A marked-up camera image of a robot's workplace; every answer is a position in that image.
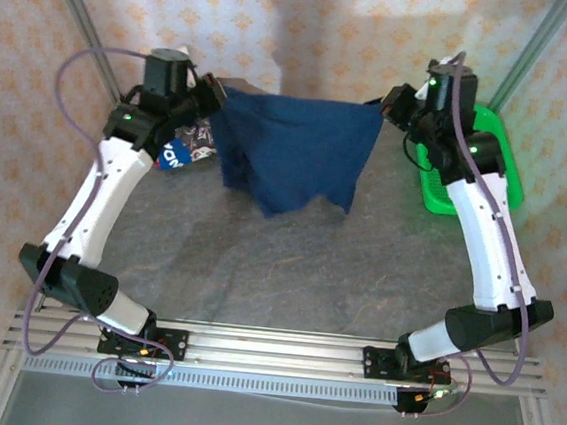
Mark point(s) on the green plastic basket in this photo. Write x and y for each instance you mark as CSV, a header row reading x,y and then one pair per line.
x,y
433,197

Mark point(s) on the aluminium table side rail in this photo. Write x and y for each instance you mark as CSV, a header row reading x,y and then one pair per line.
x,y
45,302

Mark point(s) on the aluminium frame post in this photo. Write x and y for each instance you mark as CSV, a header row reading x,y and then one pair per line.
x,y
82,12
535,46

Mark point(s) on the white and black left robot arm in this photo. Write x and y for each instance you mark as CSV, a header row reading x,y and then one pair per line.
x,y
110,191

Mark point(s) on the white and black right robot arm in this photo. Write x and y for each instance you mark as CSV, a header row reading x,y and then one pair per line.
x,y
481,241

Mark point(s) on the blue printed folded t-shirt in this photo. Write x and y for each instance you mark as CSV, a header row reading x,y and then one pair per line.
x,y
192,146

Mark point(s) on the aluminium base rail beam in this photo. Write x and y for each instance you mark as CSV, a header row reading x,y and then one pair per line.
x,y
275,352

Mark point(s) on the navy blue t-shirt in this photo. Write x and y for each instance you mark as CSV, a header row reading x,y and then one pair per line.
x,y
290,143

